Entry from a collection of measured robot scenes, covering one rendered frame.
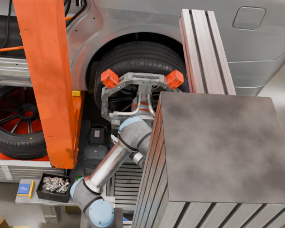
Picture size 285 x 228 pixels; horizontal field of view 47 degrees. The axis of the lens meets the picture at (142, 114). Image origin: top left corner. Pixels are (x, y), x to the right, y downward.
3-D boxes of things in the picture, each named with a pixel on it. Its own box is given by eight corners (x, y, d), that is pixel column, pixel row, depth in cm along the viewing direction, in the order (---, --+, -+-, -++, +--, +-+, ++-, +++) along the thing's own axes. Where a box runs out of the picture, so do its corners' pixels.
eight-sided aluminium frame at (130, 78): (173, 126, 247) (188, 75, 205) (173, 134, 243) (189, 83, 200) (101, 122, 242) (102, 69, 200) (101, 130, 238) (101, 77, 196)
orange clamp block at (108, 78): (119, 76, 206) (109, 68, 200) (118, 85, 201) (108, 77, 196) (111, 81, 209) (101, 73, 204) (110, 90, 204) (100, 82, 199)
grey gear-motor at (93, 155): (109, 138, 294) (110, 114, 267) (106, 180, 268) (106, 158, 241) (88, 137, 292) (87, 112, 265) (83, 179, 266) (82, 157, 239)
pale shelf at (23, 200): (84, 183, 228) (84, 181, 225) (81, 206, 217) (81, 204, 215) (21, 180, 224) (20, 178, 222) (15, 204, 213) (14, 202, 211)
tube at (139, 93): (141, 95, 210) (143, 83, 201) (142, 118, 198) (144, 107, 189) (114, 93, 208) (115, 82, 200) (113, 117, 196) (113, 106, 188)
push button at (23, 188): (30, 185, 219) (30, 183, 217) (28, 195, 214) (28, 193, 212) (20, 184, 218) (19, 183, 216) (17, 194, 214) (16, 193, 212)
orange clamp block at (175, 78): (173, 81, 210) (182, 73, 205) (173, 90, 205) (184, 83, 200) (165, 76, 206) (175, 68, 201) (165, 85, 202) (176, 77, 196)
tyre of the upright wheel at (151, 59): (176, 106, 268) (196, 44, 217) (178, 130, 253) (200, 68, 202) (95, 101, 261) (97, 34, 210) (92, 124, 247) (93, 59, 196)
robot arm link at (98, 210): (98, 238, 157) (98, 228, 146) (83, 216, 163) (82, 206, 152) (118, 222, 163) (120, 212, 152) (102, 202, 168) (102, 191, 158)
